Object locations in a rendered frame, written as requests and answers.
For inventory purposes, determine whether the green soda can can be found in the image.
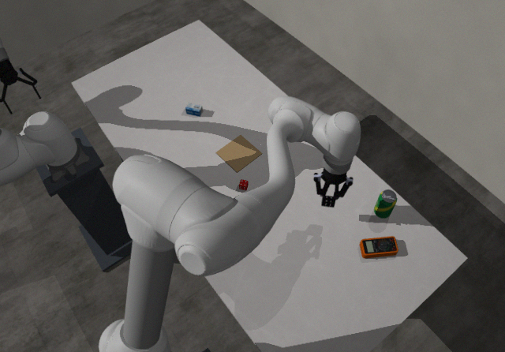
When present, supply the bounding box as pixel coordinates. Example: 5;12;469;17
374;189;397;219

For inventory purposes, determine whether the tan flat mat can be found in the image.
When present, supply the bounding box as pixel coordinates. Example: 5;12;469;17
216;135;263;172

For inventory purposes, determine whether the black die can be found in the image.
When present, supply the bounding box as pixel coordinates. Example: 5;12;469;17
324;196;333;207

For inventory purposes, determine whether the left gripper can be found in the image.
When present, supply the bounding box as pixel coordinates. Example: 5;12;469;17
0;59;41;114

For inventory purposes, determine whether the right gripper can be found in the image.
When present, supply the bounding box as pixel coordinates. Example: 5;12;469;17
313;169;353;207

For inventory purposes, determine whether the red die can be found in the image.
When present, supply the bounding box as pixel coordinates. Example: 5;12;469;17
239;179;249;190

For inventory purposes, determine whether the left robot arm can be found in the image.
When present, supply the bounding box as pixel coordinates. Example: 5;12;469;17
0;111;90;185

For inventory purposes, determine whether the orange multimeter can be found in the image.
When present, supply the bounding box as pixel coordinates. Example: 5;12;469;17
360;236;398;258

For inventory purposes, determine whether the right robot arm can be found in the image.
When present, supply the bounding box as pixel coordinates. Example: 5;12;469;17
99;96;361;352

